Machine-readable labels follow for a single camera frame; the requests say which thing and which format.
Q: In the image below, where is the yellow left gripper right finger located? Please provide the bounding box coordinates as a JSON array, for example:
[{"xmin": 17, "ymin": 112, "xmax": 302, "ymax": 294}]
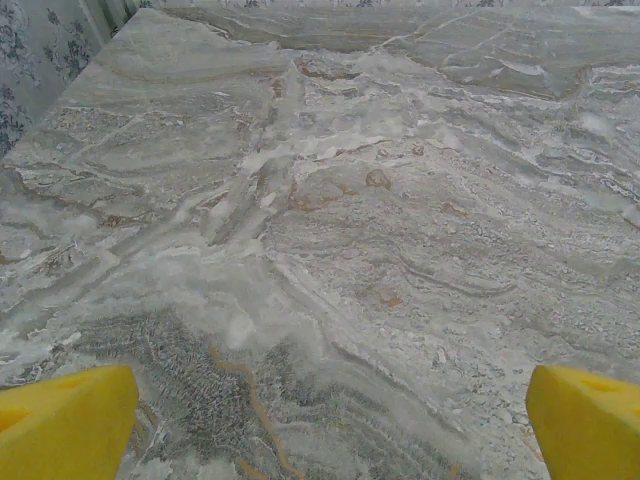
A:
[{"xmin": 525, "ymin": 364, "xmax": 640, "ymax": 480}]

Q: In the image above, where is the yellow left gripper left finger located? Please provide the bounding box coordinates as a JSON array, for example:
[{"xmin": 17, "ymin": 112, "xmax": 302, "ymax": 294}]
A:
[{"xmin": 0, "ymin": 364, "xmax": 140, "ymax": 480}]

